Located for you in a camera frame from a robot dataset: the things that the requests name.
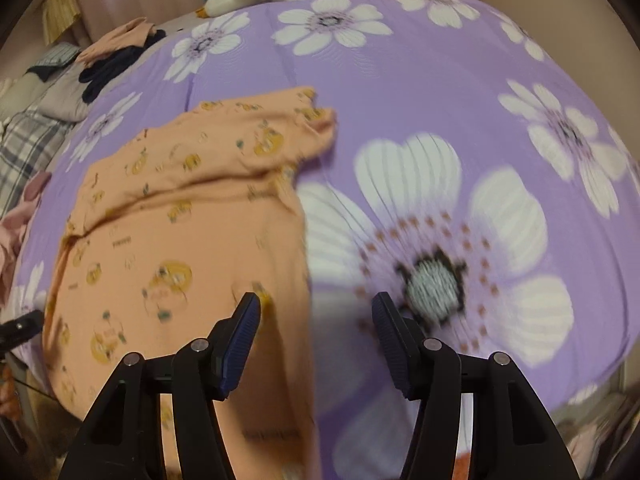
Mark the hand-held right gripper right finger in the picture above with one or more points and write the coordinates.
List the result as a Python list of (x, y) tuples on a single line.
[(395, 352)]

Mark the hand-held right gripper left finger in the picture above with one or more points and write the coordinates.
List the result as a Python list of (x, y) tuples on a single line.
[(240, 347)]

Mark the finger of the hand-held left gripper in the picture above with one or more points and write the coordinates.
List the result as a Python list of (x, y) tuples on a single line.
[(22, 327)]

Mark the orange printed shirt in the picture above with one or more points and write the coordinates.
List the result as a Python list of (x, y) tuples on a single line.
[(190, 240)]

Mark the dark navy folded clothes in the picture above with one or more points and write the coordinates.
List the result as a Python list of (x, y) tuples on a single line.
[(112, 72)]

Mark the pink folded clothes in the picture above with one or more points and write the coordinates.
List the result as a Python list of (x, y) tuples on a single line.
[(125, 37)]

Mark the pink crumpled cloth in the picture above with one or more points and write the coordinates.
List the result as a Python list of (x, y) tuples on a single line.
[(17, 230)]

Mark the grey plaid blanket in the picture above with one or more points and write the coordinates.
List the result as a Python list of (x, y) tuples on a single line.
[(30, 145)]

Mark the grey pillow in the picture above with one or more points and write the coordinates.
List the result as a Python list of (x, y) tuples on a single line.
[(65, 97)]

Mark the purple floral blanket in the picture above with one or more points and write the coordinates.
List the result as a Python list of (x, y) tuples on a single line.
[(400, 95)]

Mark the dark striped cloth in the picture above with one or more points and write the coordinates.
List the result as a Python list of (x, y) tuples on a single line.
[(55, 57)]

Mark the yellow hanging cloth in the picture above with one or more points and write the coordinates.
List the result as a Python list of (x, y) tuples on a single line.
[(60, 10)]

